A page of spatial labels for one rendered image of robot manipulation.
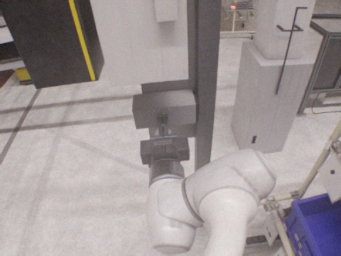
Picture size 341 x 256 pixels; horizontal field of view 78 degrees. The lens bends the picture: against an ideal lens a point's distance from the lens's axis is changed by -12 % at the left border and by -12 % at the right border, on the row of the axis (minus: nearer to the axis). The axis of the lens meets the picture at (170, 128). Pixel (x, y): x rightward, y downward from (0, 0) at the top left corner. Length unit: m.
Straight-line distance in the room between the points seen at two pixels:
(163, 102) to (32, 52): 0.40
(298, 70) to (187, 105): 1.14
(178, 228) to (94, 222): 1.47
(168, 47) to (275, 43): 1.18
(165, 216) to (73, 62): 0.39
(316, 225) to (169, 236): 0.74
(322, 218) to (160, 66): 0.88
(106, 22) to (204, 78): 0.36
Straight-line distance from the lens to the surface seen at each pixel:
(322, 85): 2.68
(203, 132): 0.88
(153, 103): 0.74
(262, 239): 1.31
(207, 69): 0.71
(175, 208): 0.47
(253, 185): 0.42
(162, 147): 0.54
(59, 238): 1.97
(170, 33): 0.51
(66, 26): 0.54
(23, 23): 0.57
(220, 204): 0.40
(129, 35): 0.51
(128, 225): 1.82
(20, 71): 3.86
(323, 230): 1.09
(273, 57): 1.68
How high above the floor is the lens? 1.63
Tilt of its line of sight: 44 degrees down
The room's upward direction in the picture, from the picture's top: 5 degrees counter-clockwise
